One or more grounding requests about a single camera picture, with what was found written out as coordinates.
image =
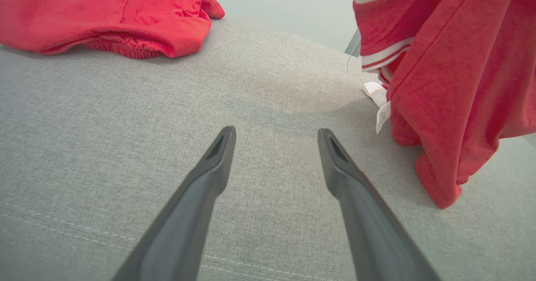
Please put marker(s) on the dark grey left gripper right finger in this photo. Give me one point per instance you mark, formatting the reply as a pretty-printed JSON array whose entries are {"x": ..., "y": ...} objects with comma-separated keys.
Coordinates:
[{"x": 372, "y": 235}]

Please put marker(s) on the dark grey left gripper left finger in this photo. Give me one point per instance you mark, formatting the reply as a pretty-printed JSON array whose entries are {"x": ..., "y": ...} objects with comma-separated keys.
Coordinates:
[{"x": 184, "y": 226}]

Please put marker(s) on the red basketball jersey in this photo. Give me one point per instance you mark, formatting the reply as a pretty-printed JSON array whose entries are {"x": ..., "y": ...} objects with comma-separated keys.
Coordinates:
[{"x": 452, "y": 84}]

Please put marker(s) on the red shorts with white stripe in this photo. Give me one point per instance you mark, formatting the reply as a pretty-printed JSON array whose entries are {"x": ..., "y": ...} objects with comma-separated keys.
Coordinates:
[{"x": 104, "y": 13}]

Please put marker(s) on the grey metal frame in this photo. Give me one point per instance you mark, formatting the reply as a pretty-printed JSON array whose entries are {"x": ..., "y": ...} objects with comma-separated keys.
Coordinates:
[{"x": 354, "y": 45}]

